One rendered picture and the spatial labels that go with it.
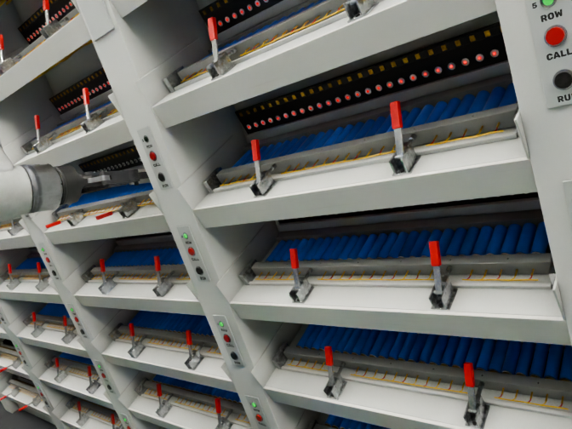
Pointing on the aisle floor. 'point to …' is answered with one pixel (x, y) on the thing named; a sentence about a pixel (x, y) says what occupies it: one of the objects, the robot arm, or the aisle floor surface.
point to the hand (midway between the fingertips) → (145, 175)
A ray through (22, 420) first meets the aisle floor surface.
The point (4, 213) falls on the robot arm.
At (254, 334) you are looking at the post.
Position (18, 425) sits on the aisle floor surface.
